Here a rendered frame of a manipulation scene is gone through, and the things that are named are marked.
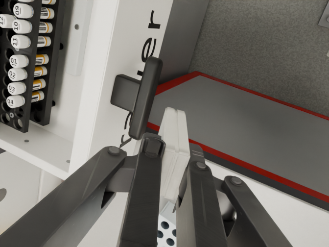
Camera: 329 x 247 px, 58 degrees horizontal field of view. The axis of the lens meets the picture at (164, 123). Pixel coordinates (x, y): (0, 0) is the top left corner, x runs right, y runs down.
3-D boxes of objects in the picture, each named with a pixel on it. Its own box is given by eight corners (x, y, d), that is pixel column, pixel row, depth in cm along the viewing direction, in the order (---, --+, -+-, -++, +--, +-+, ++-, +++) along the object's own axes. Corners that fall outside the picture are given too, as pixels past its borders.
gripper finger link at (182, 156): (176, 152, 15) (191, 155, 15) (176, 108, 22) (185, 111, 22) (162, 198, 17) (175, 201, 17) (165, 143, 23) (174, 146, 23)
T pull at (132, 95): (165, 59, 24) (159, 60, 23) (144, 138, 27) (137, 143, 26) (128, 46, 25) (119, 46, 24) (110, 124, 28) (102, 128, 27)
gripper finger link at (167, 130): (162, 198, 17) (149, 195, 16) (165, 143, 23) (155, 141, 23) (176, 152, 15) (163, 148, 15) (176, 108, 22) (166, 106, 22)
